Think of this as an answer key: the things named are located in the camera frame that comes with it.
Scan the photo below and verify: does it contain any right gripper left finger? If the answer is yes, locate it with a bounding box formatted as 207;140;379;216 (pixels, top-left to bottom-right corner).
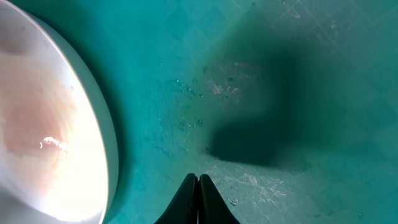
155;173;198;224

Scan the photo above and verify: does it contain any teal plastic serving tray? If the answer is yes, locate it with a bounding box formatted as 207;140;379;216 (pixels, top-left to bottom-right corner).
16;0;397;223

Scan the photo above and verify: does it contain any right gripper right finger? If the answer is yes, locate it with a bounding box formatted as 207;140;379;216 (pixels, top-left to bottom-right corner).
198;174;239;224

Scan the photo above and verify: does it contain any light blue plate with stain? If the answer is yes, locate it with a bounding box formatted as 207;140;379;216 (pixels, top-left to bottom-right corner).
1;1;119;223

